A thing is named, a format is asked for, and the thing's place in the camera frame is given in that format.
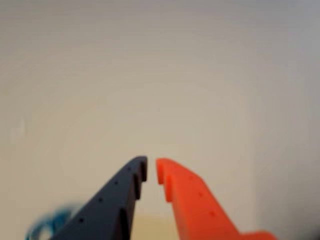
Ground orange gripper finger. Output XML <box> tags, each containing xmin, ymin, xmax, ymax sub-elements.
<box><xmin>155</xmin><ymin>157</ymin><xmax>279</xmax><ymax>240</ymax></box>

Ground navy blue gripper finger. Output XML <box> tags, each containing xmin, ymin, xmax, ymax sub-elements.
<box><xmin>49</xmin><ymin>155</ymin><xmax>149</xmax><ymax>240</ymax></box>

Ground blue handled scissors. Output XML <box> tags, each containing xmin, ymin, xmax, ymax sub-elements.
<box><xmin>24</xmin><ymin>201</ymin><xmax>85</xmax><ymax>240</ymax></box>

